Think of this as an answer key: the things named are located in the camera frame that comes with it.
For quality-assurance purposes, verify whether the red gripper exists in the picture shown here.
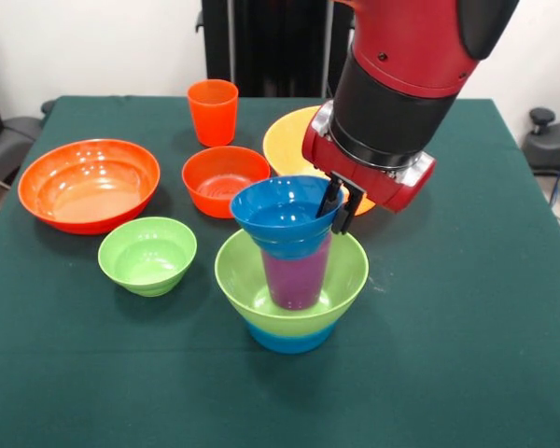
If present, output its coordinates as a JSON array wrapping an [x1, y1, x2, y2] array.
[[301, 99, 438, 236]]

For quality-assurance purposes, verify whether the dark blue plastic bowl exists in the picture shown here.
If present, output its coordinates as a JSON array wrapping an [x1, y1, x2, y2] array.
[[229, 175, 345, 261]]

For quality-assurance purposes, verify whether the purple plastic cup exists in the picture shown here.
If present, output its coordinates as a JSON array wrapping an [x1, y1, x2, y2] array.
[[260, 232, 332, 312]]

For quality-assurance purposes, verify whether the large orange plastic bowl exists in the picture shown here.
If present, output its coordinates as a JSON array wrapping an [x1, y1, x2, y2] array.
[[262, 105, 375, 218]]

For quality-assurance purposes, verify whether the large green plastic bowl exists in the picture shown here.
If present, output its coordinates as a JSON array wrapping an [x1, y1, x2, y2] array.
[[214, 228, 370, 337]]

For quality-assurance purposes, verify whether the light blue plastic bowl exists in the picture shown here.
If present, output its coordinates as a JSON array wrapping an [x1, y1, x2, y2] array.
[[246, 321, 336, 355]]

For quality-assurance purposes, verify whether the red plastic cup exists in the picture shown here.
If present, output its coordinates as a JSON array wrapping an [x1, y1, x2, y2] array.
[[187, 78, 240, 147]]

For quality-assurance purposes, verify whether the small red plastic bowl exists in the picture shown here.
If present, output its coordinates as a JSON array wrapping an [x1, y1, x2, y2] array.
[[181, 145, 272, 219]]

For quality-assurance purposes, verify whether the small green plastic bowl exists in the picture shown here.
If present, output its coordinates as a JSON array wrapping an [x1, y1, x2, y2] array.
[[97, 216, 198, 298]]

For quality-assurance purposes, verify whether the black chair base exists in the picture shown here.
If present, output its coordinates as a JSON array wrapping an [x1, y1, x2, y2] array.
[[522, 106, 560, 176]]

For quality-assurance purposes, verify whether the large red plastic bowl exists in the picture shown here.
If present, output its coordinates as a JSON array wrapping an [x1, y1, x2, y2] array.
[[17, 138, 161, 236]]

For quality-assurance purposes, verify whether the dark green table cloth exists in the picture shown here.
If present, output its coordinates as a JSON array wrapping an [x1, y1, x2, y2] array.
[[0, 95, 560, 448]]

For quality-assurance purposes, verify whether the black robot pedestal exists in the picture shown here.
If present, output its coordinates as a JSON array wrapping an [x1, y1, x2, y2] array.
[[195, 0, 356, 98]]

